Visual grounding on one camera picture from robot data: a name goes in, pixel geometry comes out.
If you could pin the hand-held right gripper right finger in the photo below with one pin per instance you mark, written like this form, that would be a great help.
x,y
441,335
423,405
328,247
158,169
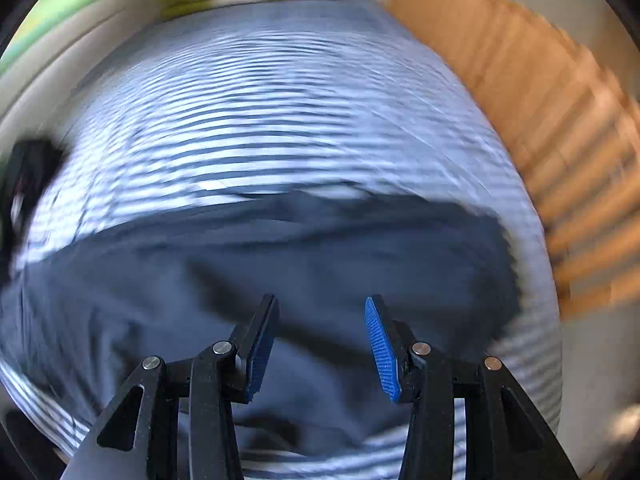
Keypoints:
x,y
382,355

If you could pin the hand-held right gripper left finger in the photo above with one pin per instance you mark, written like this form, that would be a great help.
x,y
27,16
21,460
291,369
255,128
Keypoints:
x,y
260,355

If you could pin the dark blue pants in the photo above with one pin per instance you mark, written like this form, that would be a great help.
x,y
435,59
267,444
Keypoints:
x,y
300,260

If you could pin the blue white striped bed quilt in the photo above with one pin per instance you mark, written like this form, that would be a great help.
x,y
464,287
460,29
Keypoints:
x,y
275,110

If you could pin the wooden slat bed rail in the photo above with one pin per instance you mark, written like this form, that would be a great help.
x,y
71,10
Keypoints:
x,y
500,60

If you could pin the landscape wall poster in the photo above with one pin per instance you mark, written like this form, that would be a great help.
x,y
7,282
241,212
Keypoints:
x,y
75,5

